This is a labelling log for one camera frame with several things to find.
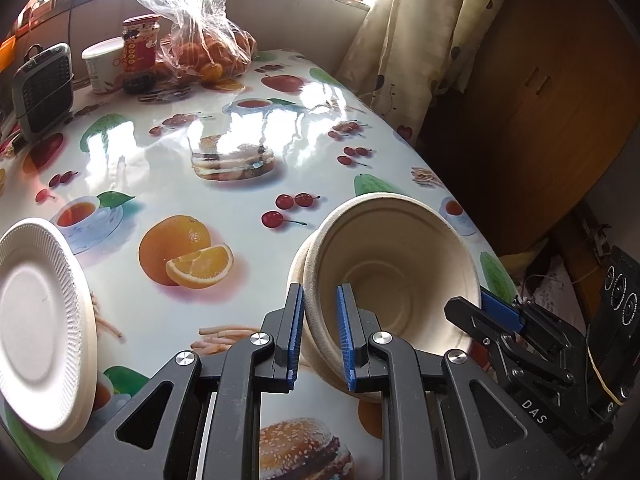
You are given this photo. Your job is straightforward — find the beige paper bowl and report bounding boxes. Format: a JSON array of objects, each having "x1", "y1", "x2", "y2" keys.
[
  {"x1": 288, "y1": 231, "x2": 382, "y2": 404},
  {"x1": 305, "y1": 193, "x2": 480, "y2": 354}
]

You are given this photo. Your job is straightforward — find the white paper plate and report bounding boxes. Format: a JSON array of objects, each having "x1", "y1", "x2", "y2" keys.
[{"x1": 1, "y1": 218, "x2": 98, "y2": 443}]

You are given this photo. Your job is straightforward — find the brown wooden cabinet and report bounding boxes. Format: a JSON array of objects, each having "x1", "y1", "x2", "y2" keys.
[{"x1": 423, "y1": 0, "x2": 639, "y2": 255}]

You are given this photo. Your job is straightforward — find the fruit print tablecloth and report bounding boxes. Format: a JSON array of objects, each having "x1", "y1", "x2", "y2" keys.
[{"x1": 1, "y1": 51, "x2": 504, "y2": 479}]

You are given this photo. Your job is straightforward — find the beige curtain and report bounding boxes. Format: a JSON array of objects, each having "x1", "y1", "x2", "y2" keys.
[{"x1": 336, "y1": 0, "x2": 504, "y2": 145}]

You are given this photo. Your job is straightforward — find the grey portable heater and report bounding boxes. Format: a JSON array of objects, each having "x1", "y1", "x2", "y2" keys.
[{"x1": 11, "y1": 42, "x2": 74, "y2": 143}]

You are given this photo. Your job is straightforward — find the white round tub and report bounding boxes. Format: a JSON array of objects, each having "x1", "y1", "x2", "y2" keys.
[{"x1": 81, "y1": 37, "x2": 124, "y2": 94}]

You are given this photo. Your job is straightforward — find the plastic bag of oranges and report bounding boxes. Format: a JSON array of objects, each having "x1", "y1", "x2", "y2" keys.
[{"x1": 136, "y1": 0, "x2": 257, "y2": 84}]

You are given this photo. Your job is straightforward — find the red label sauce jar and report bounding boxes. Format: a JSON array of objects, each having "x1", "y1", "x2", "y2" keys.
[{"x1": 122, "y1": 14, "x2": 160, "y2": 94}]

